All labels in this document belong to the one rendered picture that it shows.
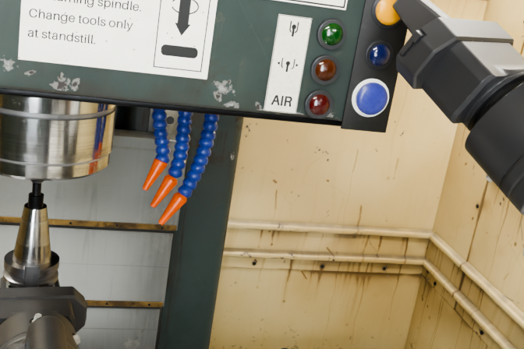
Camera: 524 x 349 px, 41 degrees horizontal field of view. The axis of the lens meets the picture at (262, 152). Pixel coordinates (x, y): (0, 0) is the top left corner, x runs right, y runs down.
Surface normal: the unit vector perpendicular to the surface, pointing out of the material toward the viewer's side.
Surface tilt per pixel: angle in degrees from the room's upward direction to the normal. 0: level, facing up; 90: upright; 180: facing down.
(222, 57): 90
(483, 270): 90
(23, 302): 1
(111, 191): 90
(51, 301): 1
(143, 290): 88
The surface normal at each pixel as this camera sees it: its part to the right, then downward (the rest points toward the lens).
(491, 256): -0.96, -0.07
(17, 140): -0.04, 0.28
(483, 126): -0.76, 0.15
